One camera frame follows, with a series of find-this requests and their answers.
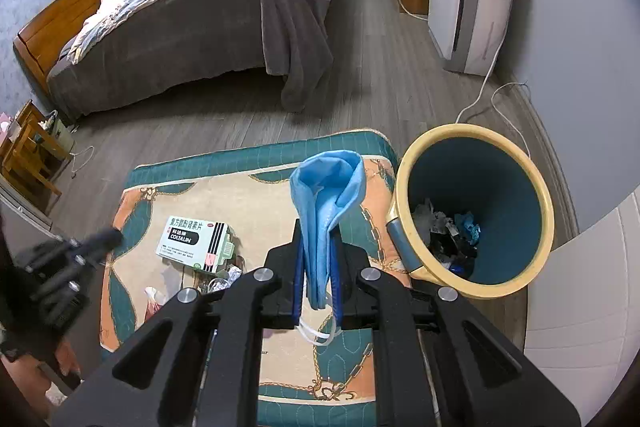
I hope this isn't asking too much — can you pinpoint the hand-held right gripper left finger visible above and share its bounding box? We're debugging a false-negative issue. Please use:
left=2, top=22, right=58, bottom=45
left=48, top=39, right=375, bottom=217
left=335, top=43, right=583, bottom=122
left=52, top=219, right=306, bottom=427

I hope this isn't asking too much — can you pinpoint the white furniture panel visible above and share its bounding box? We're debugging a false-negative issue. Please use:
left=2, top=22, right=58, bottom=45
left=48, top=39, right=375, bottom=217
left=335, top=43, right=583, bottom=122
left=0, top=179, right=56, bottom=233

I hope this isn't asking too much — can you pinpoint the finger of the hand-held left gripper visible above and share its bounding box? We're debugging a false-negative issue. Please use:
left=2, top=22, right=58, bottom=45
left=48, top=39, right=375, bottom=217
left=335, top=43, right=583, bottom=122
left=75, top=228, right=124, bottom=264

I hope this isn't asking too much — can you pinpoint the white wardrobe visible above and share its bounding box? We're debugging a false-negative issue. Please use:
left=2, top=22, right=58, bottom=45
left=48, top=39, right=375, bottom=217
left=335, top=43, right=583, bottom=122
left=525, top=187, right=640, bottom=408

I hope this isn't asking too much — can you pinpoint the person's left hand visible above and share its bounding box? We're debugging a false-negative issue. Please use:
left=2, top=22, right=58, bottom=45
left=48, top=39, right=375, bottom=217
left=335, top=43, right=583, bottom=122
left=14, top=338, right=82, bottom=401

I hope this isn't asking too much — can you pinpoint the green medicine box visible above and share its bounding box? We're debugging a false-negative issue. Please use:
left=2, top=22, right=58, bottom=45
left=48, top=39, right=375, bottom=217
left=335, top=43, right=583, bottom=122
left=156, top=214, right=237, bottom=275

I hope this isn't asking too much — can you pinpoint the pink wrapper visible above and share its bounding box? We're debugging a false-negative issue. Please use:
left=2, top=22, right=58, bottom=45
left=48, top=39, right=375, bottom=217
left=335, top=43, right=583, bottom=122
left=145, top=287, right=167, bottom=323

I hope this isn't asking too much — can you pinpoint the patterned teal orange mat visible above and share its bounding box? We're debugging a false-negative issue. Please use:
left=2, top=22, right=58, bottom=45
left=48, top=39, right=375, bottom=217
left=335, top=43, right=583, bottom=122
left=100, top=129, right=416, bottom=418

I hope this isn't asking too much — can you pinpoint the black plastic bag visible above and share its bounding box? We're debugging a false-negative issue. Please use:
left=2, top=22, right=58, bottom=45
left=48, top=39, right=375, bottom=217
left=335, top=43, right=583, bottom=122
left=429, top=227, right=482, bottom=279

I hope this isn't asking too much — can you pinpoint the clear plastic bag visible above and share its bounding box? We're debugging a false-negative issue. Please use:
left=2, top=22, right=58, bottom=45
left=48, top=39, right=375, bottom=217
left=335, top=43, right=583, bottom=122
left=412, top=199, right=451, bottom=248

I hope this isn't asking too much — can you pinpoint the teal bin with yellow rim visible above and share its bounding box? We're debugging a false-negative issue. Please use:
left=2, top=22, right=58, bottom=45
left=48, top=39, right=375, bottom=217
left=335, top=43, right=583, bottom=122
left=386, top=123, right=555, bottom=300

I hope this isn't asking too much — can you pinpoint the bed with blue quilt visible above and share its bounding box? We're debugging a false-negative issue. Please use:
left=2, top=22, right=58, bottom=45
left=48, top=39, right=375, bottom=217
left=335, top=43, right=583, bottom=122
left=46, top=0, right=346, bottom=118

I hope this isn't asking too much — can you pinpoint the wooden bed frame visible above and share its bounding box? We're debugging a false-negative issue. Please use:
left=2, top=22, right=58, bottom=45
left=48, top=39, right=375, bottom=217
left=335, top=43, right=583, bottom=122
left=12, top=0, right=151, bottom=108

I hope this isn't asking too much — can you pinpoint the wooden nightstand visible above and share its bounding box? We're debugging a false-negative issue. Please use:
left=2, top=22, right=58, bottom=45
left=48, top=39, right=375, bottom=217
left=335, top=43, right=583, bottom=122
left=0, top=99, right=76, bottom=215

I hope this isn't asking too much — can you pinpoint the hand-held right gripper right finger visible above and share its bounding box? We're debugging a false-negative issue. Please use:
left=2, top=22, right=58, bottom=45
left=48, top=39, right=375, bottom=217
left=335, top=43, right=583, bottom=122
left=330, top=229, right=583, bottom=427

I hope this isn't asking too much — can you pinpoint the blue face mask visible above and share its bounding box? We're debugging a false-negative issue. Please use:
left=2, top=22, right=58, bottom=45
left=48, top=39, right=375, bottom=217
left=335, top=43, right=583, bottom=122
left=290, top=150, right=368, bottom=348

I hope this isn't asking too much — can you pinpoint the thin white floor cable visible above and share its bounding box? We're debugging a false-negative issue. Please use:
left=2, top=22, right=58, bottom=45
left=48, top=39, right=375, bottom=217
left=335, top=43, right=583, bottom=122
left=70, top=146, right=96, bottom=178

